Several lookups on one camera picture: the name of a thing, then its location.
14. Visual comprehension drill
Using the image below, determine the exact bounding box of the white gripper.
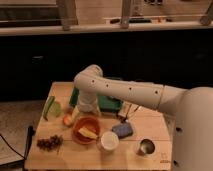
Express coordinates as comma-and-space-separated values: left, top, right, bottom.
77, 90, 99, 114

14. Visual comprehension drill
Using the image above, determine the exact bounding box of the yellow banana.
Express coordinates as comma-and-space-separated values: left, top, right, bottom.
78, 127, 98, 139

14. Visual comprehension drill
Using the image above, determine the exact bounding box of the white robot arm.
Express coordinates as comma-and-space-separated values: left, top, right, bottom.
74, 65, 213, 171

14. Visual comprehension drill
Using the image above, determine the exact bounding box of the red bowl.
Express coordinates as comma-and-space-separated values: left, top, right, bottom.
72, 116, 100, 145

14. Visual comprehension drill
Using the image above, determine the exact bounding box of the green tray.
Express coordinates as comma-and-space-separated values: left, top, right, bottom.
69, 88, 123, 113

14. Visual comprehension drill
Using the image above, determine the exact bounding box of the orange peach fruit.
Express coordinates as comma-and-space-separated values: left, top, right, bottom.
63, 114, 74, 126

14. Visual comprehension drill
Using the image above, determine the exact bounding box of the green pepper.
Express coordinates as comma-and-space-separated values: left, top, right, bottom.
42, 96, 55, 121

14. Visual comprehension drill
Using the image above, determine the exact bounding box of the white cup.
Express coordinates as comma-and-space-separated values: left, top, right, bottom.
98, 131, 119, 153

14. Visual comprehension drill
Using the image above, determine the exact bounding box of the blue sponge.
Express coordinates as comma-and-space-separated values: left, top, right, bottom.
112, 122, 133, 138

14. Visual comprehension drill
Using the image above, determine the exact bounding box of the purple grapes bunch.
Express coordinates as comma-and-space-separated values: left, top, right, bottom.
37, 135, 63, 151

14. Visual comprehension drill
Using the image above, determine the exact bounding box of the metal cup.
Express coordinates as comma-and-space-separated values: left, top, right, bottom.
139, 139, 155, 156

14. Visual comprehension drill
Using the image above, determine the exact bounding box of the black cable left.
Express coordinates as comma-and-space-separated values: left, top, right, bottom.
0, 125, 36, 171

